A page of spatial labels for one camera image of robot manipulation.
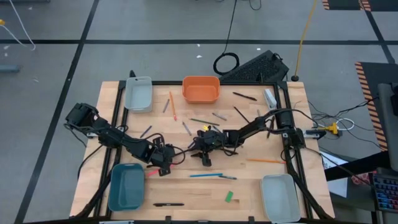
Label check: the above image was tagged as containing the black pencil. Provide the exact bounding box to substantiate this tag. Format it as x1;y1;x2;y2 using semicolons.
233;106;251;124

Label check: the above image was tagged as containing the white floor cable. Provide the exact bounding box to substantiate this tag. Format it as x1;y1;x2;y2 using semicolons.
0;0;37;52

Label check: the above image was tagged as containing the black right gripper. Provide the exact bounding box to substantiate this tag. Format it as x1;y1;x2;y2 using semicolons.
190;129;225;167

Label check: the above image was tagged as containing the teal plastic bin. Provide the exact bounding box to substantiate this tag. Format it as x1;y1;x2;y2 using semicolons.
108;162;146;213

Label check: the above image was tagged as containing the black aluminium table frame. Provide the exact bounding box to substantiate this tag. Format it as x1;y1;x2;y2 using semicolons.
70;70;335;224

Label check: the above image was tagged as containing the black desk beam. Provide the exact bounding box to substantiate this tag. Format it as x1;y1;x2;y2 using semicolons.
324;151;391;182

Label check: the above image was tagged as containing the yellow hanging cable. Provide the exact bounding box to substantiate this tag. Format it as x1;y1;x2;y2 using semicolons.
293;0;318;78

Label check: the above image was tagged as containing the blue pencil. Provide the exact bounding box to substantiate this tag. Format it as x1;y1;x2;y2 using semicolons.
189;172;224;179

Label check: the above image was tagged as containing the dark grey pen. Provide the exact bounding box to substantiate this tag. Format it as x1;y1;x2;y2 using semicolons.
266;116;275;139

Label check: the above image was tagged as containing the light grey plastic bin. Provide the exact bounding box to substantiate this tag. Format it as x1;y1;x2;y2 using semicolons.
124;76;154;114
260;174;302;223

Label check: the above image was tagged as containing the white stapler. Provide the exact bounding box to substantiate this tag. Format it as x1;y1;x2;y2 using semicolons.
263;88;278;110

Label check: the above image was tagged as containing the backlit computer keyboard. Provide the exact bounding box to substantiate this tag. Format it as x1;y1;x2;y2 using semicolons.
369;172;398;214

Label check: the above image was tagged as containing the black perforated computer case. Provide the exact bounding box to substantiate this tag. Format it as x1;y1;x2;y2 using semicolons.
218;49;290;83

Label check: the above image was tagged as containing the orange plastic bin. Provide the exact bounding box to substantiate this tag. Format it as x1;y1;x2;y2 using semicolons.
182;75;221;105

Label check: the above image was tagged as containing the grey equipment stand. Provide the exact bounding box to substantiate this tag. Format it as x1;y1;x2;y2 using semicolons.
377;82;398;172

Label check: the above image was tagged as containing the blue crayon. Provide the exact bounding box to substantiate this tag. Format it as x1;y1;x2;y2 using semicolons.
139;124;153;139

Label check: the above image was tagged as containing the black coiled cable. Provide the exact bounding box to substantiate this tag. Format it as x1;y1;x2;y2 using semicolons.
213;0;241;77

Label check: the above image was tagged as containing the grey floor bar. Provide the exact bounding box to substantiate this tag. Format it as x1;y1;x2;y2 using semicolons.
0;64;21;74

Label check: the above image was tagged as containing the green pencil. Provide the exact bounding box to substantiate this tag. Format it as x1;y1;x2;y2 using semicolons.
188;118;220;127

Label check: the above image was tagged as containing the yellow power plug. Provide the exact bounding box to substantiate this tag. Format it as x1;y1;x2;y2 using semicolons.
317;122;340;136

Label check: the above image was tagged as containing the black hazard-striped mat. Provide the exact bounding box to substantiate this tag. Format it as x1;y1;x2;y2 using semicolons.
354;61;398;152
322;0;398;12

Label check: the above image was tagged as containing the white cable loop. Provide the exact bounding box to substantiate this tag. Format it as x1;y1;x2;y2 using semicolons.
335;118;356;131

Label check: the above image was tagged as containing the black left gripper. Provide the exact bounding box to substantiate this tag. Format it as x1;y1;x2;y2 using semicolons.
151;136;176;177

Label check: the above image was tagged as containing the white paper sheet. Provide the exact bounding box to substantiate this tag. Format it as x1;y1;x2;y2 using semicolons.
319;150;349;198

